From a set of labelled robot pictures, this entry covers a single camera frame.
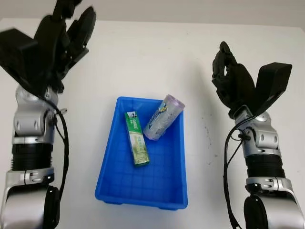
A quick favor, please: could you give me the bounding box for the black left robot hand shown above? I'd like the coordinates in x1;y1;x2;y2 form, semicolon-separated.
33;0;97;95

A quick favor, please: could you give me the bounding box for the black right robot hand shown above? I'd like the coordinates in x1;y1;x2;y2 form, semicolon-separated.
211;41;257;118

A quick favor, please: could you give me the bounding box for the green rectangular box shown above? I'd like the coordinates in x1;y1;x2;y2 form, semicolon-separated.
124;110;151;168

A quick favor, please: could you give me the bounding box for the blue plastic tray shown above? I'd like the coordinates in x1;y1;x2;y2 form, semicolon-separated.
94;96;189;211

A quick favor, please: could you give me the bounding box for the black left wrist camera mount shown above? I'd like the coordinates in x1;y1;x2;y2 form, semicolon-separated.
0;28;49;99

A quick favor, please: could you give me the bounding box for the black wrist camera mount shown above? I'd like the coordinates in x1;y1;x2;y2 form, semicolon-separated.
0;28;49;99
252;62;293;117

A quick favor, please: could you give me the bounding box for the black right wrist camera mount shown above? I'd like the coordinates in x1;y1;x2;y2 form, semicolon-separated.
252;62;293;117

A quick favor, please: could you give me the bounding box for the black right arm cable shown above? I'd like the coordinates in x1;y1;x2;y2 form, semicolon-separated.
222;114;256;229

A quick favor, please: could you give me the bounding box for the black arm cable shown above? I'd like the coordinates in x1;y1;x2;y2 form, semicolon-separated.
222;114;256;229
44;97;70;204

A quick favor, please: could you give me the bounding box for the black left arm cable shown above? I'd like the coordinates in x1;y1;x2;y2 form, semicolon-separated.
44;97;70;204

